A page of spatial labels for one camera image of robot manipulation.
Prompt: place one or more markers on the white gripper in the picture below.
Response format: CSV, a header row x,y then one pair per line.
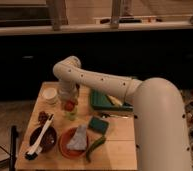
x,y
67,91

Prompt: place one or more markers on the red apple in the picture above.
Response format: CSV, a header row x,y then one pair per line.
x,y
69,106

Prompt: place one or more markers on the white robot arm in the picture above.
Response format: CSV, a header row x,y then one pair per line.
x,y
161,132

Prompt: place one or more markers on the green plastic cup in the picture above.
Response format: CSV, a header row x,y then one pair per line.
x,y
71,115

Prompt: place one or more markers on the white bowl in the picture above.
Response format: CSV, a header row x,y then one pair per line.
x,y
50,95

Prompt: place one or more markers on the green plastic tray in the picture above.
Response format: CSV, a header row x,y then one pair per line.
x,y
99,101

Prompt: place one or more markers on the brown pinecone toy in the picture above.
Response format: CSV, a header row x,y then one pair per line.
x,y
42,117

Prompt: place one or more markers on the metal spoon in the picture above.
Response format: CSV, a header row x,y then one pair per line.
x,y
105,115

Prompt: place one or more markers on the green sponge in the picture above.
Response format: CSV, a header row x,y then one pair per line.
x,y
98,125

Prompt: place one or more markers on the orange plate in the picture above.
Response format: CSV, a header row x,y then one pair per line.
x,y
62,145

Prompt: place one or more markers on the yellow corn cob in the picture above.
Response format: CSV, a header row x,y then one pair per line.
x,y
114,101

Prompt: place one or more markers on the grey cloth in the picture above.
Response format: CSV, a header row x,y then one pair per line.
x,y
79,139

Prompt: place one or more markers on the dark brown bowl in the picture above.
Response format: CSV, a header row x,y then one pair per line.
x,y
48,140

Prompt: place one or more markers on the green chili pepper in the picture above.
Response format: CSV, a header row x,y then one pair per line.
x,y
95,145

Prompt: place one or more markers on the white dish brush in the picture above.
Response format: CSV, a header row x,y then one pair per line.
x,y
35,149

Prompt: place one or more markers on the black chair frame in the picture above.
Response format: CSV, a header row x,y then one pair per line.
x,y
13,143

